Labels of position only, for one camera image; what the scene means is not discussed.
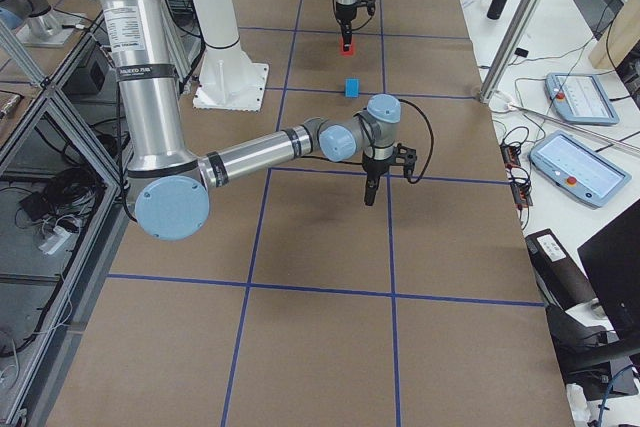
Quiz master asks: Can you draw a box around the teach pendant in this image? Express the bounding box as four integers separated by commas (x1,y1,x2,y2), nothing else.
529,131,632,208
545,72,620,126

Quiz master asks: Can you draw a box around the orange black electronics board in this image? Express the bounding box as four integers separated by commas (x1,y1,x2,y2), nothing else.
500,142,533,211

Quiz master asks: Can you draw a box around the blue cube block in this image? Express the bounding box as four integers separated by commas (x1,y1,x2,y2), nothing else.
344,78,360,98

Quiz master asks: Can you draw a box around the black computer monitor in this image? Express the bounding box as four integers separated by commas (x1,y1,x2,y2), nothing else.
578,209,639,337

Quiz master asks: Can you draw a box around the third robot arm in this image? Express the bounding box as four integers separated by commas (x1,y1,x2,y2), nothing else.
1,0,51,30

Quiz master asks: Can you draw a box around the red cube block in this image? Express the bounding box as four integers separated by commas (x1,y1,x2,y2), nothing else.
339,40,355,56

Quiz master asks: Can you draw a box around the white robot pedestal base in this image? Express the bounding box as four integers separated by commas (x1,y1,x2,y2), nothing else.
192,0,269,111

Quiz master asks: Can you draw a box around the aluminium frame cage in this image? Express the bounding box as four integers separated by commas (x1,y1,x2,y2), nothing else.
1,10,131,426

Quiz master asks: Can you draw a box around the aluminium frame post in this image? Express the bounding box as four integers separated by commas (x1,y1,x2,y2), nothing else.
477,0,541,104

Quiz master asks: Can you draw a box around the white power strip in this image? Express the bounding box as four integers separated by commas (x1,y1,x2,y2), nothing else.
39,226,71,255

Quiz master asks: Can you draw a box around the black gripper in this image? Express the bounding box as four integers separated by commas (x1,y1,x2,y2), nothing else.
362,155,393,206
334,2,356,51

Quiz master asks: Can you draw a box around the far teach pendant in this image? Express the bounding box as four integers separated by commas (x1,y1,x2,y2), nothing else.
545,72,620,126

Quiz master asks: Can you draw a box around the near teach pendant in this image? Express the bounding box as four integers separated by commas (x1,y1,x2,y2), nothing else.
529,131,632,208

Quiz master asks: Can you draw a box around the black cardboard box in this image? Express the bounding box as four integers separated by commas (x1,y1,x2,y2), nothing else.
525,229,596,310

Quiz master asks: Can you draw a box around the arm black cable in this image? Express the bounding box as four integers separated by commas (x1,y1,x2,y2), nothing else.
298,98,434,185
329,0,379,34

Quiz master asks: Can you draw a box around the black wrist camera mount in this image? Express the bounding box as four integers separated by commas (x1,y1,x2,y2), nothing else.
391,143,417,180
356,0,376,17

